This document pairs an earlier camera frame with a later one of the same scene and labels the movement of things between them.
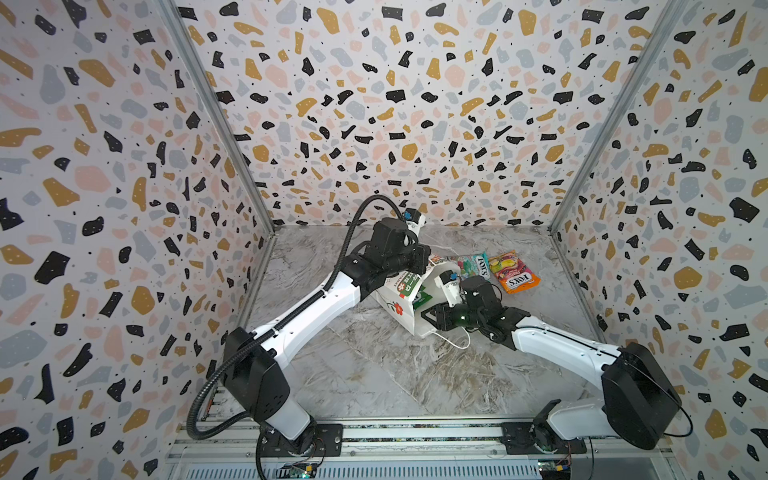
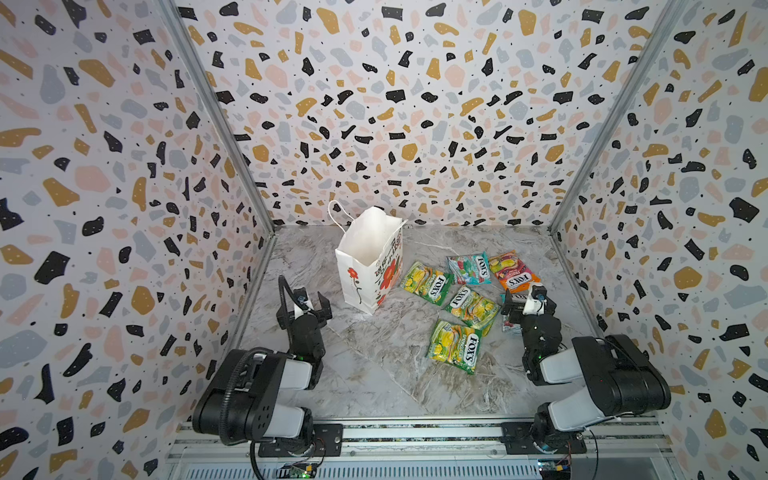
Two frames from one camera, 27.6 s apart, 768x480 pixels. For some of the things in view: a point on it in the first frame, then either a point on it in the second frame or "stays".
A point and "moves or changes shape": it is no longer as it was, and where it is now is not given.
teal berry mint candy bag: (474, 265) stays
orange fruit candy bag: (512, 273) stays
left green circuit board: (301, 470) stays
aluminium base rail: (215, 449) stays
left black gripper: (420, 252) to (317, 316)
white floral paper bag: (407, 295) moves or changes shape
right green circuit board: (552, 470) stays
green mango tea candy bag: (410, 287) moves or changes shape
